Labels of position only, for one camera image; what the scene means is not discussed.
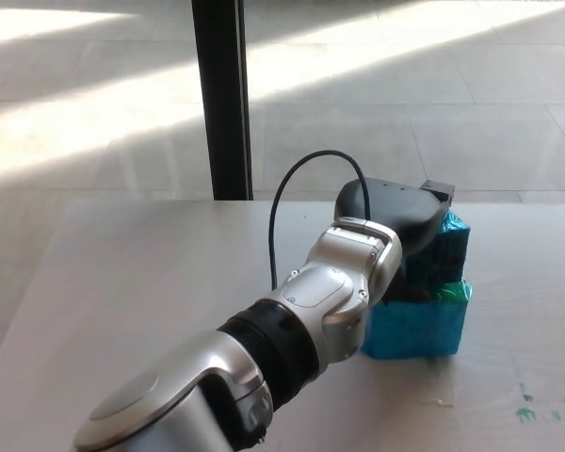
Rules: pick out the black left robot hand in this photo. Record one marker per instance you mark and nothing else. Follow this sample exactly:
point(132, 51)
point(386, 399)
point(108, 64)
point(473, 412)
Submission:
point(400, 207)

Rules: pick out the small blue foil cube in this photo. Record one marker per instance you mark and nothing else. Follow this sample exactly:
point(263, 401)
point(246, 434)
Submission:
point(452, 249)

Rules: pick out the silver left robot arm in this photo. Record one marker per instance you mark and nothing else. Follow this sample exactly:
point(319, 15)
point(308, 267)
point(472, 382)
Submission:
point(273, 329)

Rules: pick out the big blue foil cube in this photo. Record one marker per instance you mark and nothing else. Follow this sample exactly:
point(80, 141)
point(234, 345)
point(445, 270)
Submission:
point(414, 329)

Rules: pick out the black window frame post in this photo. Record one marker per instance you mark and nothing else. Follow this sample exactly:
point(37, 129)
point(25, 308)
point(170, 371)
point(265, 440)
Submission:
point(221, 99)

